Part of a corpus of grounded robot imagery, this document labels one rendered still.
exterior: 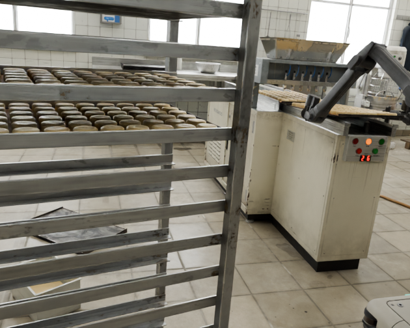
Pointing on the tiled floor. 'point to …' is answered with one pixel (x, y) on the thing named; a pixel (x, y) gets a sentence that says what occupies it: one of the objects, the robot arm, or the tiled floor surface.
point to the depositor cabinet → (250, 207)
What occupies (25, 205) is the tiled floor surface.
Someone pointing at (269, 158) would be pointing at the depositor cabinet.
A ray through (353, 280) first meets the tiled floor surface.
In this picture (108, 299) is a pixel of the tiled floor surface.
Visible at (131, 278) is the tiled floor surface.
